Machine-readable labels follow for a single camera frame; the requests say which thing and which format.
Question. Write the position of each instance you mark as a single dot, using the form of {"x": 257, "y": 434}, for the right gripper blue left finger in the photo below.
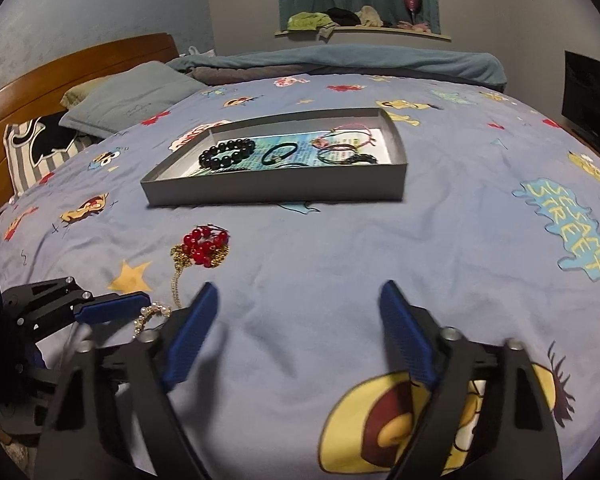
{"x": 185, "y": 333}

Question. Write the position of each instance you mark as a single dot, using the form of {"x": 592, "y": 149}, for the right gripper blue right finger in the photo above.
{"x": 413, "y": 331}

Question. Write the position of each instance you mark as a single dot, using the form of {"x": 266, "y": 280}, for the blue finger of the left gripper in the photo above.
{"x": 107, "y": 308}

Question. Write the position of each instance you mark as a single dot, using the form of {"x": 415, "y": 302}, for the blue cartoon bed sheet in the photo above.
{"x": 498, "y": 235}

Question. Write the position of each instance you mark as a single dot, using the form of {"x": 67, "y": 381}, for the striped black white pillow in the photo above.
{"x": 38, "y": 147}

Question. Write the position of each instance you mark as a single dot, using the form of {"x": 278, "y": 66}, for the grey shallow tray box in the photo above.
{"x": 166, "y": 184}

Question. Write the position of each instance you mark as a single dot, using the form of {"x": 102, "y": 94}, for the blue green printed paper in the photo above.
{"x": 345, "y": 145}

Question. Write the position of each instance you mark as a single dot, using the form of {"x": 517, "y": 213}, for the grey blue pillow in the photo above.
{"x": 127, "y": 99}

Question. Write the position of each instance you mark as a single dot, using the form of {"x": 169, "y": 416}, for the yellow green pillow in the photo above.
{"x": 78, "y": 93}

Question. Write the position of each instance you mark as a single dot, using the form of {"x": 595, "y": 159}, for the wooden headboard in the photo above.
{"x": 38, "y": 93}

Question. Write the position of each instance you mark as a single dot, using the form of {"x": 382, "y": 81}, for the grey folded blanket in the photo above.
{"x": 215, "y": 76}

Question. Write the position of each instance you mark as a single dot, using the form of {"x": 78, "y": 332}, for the white plastic bag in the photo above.
{"x": 192, "y": 50}

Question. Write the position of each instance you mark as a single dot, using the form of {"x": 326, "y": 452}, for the teal rolled blanket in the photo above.
{"x": 483, "y": 69}

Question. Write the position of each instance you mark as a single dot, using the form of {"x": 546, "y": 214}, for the black television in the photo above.
{"x": 581, "y": 100}

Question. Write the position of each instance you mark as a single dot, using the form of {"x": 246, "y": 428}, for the wooden window sill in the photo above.
{"x": 366, "y": 30}

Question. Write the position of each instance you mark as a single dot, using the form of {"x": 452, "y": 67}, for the pink cloth on sill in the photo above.
{"x": 420, "y": 28}

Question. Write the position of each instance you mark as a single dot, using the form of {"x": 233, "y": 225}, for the green cloth on sill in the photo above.
{"x": 308, "y": 22}

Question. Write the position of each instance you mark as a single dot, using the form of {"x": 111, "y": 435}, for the beige cloth on sill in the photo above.
{"x": 369, "y": 17}

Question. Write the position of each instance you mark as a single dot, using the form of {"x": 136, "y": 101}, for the black cloth on sill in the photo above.
{"x": 343, "y": 17}

